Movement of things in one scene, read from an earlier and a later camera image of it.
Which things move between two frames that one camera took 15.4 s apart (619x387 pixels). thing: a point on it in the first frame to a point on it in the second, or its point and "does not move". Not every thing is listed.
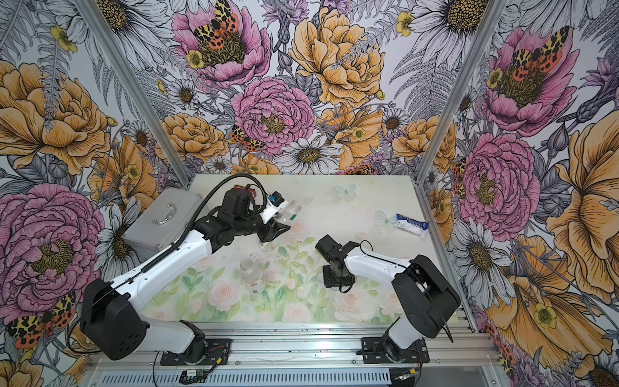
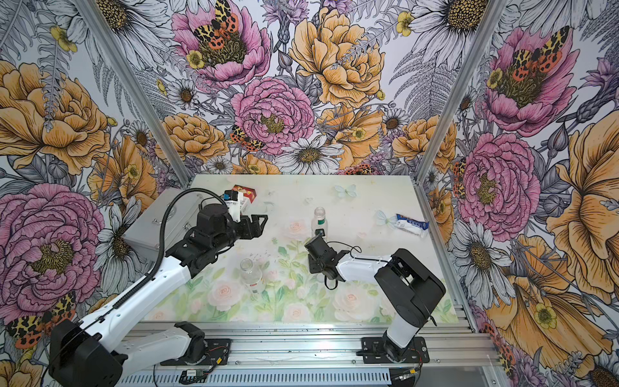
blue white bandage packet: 417,227 does not move
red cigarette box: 251,189 does not move
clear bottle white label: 251,277 does not move
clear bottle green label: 295,206 to 320,222
